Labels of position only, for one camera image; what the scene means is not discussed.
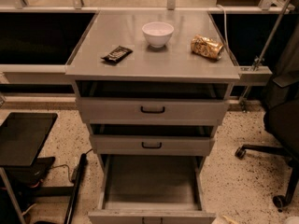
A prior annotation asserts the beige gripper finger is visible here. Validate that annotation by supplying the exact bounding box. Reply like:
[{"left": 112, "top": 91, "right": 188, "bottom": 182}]
[{"left": 222, "top": 215, "right": 238, "bottom": 224}]

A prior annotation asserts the grey bottom drawer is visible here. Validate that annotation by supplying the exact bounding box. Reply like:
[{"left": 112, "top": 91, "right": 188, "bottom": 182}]
[{"left": 89, "top": 155, "right": 216, "bottom": 224}]

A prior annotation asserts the grey drawer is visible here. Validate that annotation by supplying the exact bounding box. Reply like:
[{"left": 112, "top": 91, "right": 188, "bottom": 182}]
[
  {"left": 90, "top": 124, "right": 215, "bottom": 156},
  {"left": 76, "top": 80, "right": 228, "bottom": 125},
  {"left": 89, "top": 155, "right": 216, "bottom": 224}
]

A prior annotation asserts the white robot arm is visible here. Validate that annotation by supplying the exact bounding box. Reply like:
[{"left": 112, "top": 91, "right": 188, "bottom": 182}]
[{"left": 221, "top": 216, "right": 299, "bottom": 224}]

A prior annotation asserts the grey middle drawer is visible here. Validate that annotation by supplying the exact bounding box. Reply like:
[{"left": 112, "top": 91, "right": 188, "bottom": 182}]
[{"left": 90, "top": 124, "right": 215, "bottom": 156}]

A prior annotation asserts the grey drawer cabinet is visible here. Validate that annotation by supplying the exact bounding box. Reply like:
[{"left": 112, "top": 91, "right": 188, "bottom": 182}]
[{"left": 66, "top": 9, "right": 239, "bottom": 163}]

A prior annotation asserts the grey top drawer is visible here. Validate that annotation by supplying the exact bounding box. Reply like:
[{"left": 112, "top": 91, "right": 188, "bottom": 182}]
[{"left": 76, "top": 80, "right": 228, "bottom": 125}]

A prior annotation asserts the black office chair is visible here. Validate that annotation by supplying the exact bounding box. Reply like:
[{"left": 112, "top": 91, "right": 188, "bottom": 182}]
[{"left": 235, "top": 24, "right": 299, "bottom": 209}]

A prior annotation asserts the black pole on floor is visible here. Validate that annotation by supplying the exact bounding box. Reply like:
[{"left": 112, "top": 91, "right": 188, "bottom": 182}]
[{"left": 64, "top": 153, "right": 87, "bottom": 224}]

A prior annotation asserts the crushed gold can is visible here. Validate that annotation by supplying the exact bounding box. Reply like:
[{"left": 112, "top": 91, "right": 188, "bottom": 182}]
[{"left": 191, "top": 35, "right": 224, "bottom": 60}]

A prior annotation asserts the white bowl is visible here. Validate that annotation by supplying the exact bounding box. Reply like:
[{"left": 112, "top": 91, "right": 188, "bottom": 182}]
[{"left": 142, "top": 21, "right": 174, "bottom": 48}]

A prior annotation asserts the dark chocolate bar wrapper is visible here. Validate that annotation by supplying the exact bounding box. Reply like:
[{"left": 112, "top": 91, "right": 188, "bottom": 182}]
[{"left": 103, "top": 46, "right": 133, "bottom": 63}]

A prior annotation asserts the metal tripod rod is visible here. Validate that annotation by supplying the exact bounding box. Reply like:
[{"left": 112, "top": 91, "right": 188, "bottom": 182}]
[{"left": 238, "top": 0, "right": 292, "bottom": 109}]

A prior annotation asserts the white cable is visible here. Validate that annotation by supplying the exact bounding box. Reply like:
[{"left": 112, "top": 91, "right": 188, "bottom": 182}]
[{"left": 216, "top": 4, "right": 231, "bottom": 56}]

